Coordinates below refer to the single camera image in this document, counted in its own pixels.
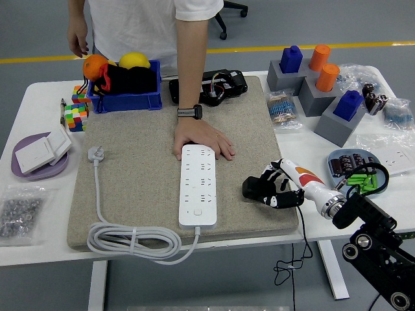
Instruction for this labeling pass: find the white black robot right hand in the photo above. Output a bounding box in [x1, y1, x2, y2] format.
[259, 157, 340, 214]

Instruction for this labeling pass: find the person's right hand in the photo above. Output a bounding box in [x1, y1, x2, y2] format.
[67, 22, 90, 59]

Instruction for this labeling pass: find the person's left hand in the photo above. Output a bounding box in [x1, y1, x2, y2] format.
[172, 117, 236, 162]

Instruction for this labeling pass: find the thin black adapter cord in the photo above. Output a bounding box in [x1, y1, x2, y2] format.
[274, 203, 314, 286]

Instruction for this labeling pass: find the white power strip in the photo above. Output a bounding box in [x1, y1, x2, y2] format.
[178, 144, 218, 231]

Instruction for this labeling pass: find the black plug adapter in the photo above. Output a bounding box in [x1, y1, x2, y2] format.
[241, 176, 276, 202]

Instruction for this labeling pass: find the black grey wristwatch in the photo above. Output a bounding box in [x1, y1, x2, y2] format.
[176, 104, 204, 120]

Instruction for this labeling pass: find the orange fruit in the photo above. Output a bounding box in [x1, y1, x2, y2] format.
[82, 54, 110, 82]

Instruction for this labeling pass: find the light blue plate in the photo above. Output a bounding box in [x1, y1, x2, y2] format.
[326, 148, 390, 198]

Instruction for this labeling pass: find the grey block with blue peg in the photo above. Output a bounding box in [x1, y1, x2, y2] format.
[313, 93, 369, 148]
[266, 58, 314, 93]

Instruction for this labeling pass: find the small colourful puzzle cube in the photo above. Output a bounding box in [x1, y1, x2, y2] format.
[71, 84, 92, 104]

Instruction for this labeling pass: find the grey-brown mat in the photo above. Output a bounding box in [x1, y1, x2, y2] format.
[66, 75, 300, 252]

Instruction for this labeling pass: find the yellow lemon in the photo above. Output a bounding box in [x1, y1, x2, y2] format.
[118, 52, 152, 70]

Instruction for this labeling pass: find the black open electronic device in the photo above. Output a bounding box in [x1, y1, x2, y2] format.
[168, 69, 249, 108]

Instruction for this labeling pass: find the black red cloth pouch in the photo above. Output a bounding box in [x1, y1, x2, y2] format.
[93, 63, 159, 97]

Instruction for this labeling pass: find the bag of brown-blue resistors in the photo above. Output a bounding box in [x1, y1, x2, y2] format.
[265, 89, 304, 133]

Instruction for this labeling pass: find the blue plastic bin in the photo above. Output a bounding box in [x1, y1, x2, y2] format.
[86, 59, 163, 114]

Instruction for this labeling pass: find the grey block with orange cylinder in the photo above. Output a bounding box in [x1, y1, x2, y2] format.
[298, 76, 344, 117]

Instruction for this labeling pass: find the large colourful puzzle cube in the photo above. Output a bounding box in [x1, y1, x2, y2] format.
[64, 102, 90, 133]

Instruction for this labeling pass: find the blue peg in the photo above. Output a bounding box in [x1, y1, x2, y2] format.
[333, 89, 364, 122]
[279, 45, 303, 75]

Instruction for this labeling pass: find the white socket in clear bag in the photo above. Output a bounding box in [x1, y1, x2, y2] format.
[355, 134, 415, 178]

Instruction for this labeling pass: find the white table leg with foot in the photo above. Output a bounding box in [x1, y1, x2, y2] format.
[316, 240, 350, 301]

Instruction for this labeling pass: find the orange cylinder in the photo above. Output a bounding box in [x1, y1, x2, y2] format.
[308, 44, 332, 72]
[314, 63, 340, 92]

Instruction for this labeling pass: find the small blue resistor bag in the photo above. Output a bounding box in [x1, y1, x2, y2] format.
[382, 97, 415, 132]

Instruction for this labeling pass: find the large clear resistor bag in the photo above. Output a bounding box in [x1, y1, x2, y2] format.
[337, 63, 385, 97]

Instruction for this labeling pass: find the black office chair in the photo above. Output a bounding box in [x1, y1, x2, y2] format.
[213, 1, 249, 41]

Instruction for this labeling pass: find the purple tray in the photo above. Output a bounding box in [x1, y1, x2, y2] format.
[10, 132, 71, 181]

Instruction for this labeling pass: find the bag of metal nuts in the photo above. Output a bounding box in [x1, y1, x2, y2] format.
[0, 185, 54, 247]

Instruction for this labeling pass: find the white power cord with plug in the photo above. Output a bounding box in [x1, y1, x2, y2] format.
[86, 145, 202, 267]

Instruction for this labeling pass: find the small white switch panel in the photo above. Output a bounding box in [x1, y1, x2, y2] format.
[43, 124, 73, 167]

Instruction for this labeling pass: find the black hanging cable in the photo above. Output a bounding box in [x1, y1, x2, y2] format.
[290, 242, 298, 311]

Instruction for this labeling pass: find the large white switch panel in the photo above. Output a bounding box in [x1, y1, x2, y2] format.
[14, 137, 56, 175]

